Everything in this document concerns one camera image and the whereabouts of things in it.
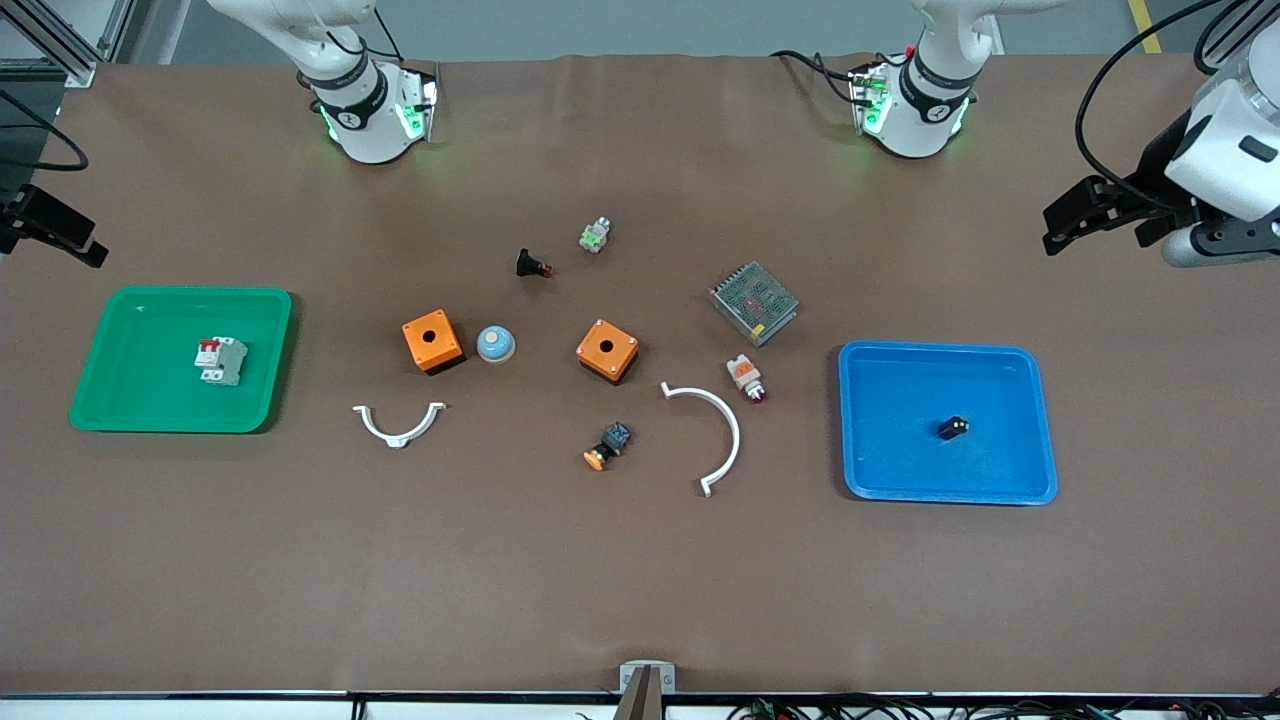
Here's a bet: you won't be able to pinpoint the white table edge rail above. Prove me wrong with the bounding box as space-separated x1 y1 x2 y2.
0 690 1280 720

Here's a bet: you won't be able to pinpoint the yellow mushroom push button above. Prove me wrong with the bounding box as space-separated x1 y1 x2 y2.
583 422 633 472

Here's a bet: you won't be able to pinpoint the aluminium frame profile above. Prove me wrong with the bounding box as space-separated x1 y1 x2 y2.
0 0 136 89

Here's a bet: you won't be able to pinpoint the red indicator light orange body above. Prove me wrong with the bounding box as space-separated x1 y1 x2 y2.
726 354 770 405

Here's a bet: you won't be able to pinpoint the metal mesh power supply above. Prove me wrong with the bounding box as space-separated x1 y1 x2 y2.
709 262 800 348

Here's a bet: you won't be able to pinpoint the orange button box with hole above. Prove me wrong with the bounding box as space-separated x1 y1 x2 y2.
402 309 465 376
576 319 640 385

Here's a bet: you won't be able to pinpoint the green plastic tray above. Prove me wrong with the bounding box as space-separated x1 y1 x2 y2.
68 287 293 434

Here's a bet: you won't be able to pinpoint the large white pipe clamp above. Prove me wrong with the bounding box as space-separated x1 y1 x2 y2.
660 382 742 498

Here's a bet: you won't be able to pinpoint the black cable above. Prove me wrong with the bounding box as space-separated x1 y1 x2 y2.
322 0 405 63
770 48 871 101
1195 0 1280 76
0 88 89 171
1075 0 1231 213

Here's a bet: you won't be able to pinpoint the grey metal bracket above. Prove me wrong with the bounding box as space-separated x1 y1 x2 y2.
619 661 677 694

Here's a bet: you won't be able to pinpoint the blue plastic tray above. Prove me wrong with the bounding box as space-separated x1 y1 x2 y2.
838 341 1059 506

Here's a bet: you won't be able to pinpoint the dark tapered post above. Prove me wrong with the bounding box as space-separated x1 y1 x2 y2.
612 667 665 720

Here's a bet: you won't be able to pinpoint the white circuit breaker red switches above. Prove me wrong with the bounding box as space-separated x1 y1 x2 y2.
195 337 248 387

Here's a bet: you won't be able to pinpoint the small white pipe clamp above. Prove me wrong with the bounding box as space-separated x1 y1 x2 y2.
352 402 446 449

